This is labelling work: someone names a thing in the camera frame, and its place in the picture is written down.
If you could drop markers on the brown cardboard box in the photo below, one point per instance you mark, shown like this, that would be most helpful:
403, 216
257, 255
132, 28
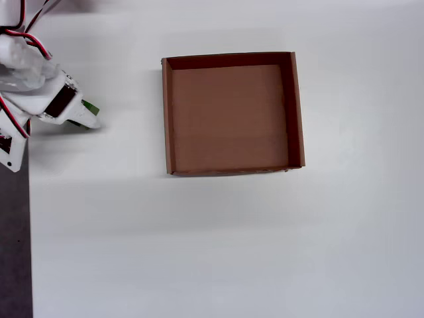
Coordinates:
228, 119

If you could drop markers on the green cube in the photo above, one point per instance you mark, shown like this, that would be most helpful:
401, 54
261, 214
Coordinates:
92, 107

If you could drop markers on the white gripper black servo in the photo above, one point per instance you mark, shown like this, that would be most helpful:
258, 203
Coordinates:
60, 103

